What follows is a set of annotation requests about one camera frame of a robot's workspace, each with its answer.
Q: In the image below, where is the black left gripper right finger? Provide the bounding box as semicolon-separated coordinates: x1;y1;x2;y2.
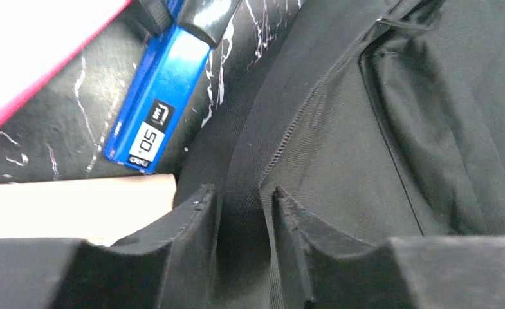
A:
272;187;505;308

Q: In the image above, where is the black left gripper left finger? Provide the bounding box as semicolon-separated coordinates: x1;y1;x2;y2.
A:
0;185;217;308

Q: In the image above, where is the black student backpack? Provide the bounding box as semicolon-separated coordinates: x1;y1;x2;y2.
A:
176;1;505;308

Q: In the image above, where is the small wooden block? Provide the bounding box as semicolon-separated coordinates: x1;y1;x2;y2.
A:
0;174;176;246

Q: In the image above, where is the blue stapler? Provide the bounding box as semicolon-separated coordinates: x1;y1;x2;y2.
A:
104;0;239;174

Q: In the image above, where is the pink framed whiteboard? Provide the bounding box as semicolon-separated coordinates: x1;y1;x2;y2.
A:
0;0;129;125

